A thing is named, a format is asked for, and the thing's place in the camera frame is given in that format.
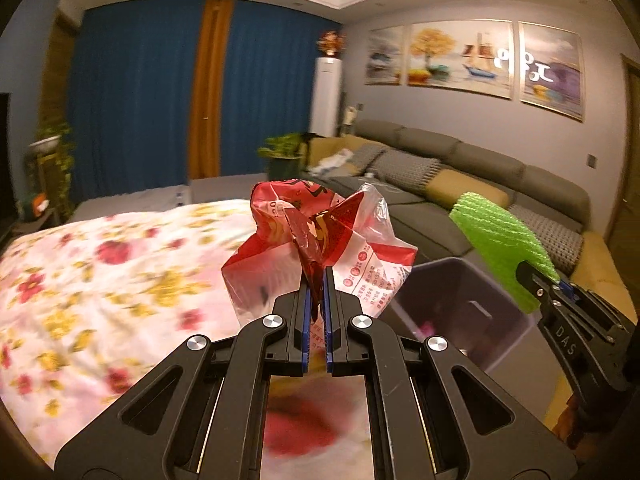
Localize green foam net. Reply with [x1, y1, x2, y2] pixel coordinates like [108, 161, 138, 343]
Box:
[449, 192, 560, 314]

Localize red white plastic bag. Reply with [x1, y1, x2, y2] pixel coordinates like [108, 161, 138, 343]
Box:
[221, 180, 418, 325]

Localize purple trash bin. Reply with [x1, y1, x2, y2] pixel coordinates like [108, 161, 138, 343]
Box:
[380, 257, 534, 372]

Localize patterned cushion right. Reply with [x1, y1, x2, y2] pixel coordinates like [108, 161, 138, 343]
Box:
[509, 205, 584, 275]

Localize patterned cushion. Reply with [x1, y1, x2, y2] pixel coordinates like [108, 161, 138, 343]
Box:
[368, 150, 442, 194]
[509, 205, 584, 275]

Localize wooden door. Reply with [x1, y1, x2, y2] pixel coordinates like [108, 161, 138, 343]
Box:
[606, 56, 639, 275]

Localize yellow cushion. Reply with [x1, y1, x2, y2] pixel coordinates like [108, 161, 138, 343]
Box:
[424, 169, 511, 210]

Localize floral tablecloth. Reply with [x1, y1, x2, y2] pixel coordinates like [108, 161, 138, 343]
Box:
[1, 200, 373, 479]

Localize grey sectional sofa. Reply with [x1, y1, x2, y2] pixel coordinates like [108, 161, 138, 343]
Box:
[302, 119, 637, 318]

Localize patterned cushion left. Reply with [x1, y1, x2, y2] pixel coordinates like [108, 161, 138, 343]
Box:
[368, 150, 442, 194]

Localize right purple painting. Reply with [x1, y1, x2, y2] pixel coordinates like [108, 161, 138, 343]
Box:
[518, 22, 585, 122]

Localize middle sailboat tree painting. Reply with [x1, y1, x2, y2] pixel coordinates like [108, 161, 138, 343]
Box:
[406, 20, 514, 100]

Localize white clothes on sofa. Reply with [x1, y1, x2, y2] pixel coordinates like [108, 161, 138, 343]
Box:
[314, 148, 352, 176]

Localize green orange tissue box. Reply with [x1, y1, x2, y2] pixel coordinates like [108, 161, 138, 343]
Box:
[17, 193, 50, 222]

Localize green potted plant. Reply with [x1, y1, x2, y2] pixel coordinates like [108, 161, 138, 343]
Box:
[257, 133, 303, 181]

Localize left landscape painting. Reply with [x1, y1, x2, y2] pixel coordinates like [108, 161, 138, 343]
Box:
[364, 26, 405, 86]

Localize hanging plant on stand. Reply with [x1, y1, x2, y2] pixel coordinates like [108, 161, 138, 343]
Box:
[24, 122, 75, 221]

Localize white standing air conditioner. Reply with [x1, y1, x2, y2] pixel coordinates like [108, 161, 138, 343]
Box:
[308, 56, 342, 138]

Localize orange curtain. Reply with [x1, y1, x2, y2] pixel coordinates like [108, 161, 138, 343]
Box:
[188, 0, 233, 180]

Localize red flower decoration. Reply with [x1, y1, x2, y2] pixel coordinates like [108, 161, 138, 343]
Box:
[317, 30, 345, 58]

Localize blue curtain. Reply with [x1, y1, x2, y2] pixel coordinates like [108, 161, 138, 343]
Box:
[67, 0, 338, 200]

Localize wall switch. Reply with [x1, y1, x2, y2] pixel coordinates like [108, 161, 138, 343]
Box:
[587, 154, 598, 169]

